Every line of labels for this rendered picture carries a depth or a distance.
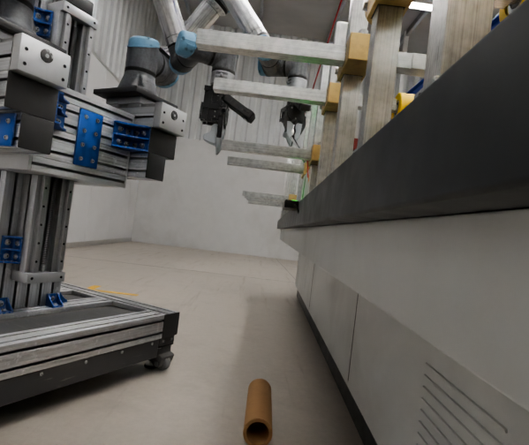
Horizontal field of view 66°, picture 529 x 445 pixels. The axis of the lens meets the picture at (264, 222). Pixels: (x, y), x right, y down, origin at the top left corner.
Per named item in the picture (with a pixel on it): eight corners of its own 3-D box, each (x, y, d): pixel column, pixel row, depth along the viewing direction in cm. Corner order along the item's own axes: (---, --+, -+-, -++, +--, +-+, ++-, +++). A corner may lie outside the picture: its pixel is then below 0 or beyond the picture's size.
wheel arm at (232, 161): (226, 166, 152) (228, 154, 152) (227, 167, 156) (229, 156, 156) (342, 179, 152) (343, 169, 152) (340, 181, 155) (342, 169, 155)
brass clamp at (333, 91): (325, 101, 99) (327, 81, 99) (318, 116, 112) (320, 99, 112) (350, 104, 99) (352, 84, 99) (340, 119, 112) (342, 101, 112)
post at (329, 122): (315, 199, 106) (336, 18, 107) (313, 200, 109) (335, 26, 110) (328, 201, 106) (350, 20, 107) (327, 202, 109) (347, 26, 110)
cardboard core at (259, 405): (245, 417, 111) (249, 377, 141) (241, 446, 111) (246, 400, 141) (274, 420, 111) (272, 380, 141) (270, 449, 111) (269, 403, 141)
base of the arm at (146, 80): (107, 91, 153) (110, 65, 154) (137, 104, 167) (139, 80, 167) (137, 89, 146) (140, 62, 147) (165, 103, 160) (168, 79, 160)
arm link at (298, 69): (290, 56, 161) (312, 56, 159) (287, 84, 161) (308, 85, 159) (287, 47, 153) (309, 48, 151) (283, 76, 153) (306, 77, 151)
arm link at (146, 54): (117, 65, 152) (122, 30, 153) (136, 79, 165) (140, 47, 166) (146, 66, 149) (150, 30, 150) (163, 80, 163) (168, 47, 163)
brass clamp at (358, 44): (344, 57, 74) (348, 30, 74) (332, 85, 87) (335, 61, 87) (378, 62, 74) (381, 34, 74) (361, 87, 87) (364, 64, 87)
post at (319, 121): (306, 205, 131) (323, 58, 132) (305, 206, 134) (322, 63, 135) (317, 207, 131) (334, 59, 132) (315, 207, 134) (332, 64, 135)
